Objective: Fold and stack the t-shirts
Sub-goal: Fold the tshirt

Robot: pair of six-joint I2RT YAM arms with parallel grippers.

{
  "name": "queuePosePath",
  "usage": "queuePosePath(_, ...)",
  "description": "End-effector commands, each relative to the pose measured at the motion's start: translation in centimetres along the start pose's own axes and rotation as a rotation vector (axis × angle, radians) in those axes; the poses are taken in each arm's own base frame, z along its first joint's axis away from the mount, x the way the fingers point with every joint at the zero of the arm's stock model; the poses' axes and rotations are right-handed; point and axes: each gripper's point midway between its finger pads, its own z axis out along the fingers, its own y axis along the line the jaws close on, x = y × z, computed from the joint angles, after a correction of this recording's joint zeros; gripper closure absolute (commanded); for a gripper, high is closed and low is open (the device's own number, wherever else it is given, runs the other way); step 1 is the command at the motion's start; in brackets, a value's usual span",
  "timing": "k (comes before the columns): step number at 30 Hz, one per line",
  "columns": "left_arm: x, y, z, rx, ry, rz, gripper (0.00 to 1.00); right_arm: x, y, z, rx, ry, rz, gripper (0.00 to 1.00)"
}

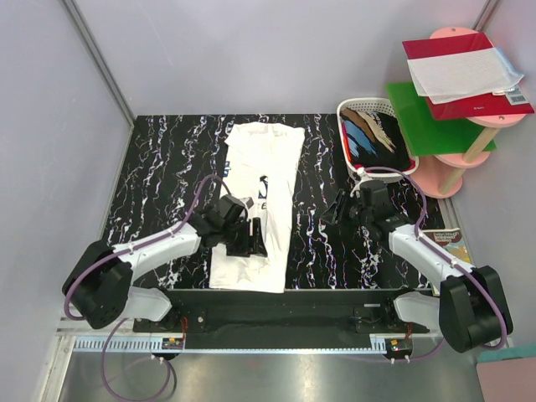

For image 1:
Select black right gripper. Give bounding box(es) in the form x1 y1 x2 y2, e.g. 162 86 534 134
319 189 373 230

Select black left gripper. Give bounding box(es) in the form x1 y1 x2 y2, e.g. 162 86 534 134
221 217 267 258

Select white daisy print t-shirt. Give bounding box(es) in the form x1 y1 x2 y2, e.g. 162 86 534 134
209 122 305 293

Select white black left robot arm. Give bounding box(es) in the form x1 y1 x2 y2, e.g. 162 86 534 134
62 194 267 332

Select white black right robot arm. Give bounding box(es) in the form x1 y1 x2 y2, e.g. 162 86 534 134
321 180 513 353

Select black printed t-shirt in basket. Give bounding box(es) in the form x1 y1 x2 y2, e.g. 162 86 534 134
339 107 416 172

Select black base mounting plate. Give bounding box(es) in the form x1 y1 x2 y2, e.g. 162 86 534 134
135 304 427 333

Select pink two-tier stand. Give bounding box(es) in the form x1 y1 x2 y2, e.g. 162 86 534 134
408 26 527 199

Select white perforated plastic basket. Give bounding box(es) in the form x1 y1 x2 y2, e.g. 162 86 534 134
336 97 419 183

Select yellow illustrated paperback book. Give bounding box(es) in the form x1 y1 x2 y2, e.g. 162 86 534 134
423 228 472 263

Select green plastic sheet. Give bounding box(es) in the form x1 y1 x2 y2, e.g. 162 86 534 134
385 82 484 157

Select white mesh cloth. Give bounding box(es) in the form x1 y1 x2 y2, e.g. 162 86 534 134
408 47 524 105

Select red plastic folder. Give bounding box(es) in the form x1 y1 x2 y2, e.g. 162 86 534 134
403 33 534 121

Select teal cloth edge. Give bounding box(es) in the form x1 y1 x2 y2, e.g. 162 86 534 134
477 345 536 363

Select pink board corner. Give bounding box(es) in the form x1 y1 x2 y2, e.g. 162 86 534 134
477 358 535 402

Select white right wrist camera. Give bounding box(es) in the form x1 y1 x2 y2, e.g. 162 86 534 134
350 167 375 199

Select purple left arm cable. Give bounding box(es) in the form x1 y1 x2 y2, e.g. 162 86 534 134
62 174 234 402

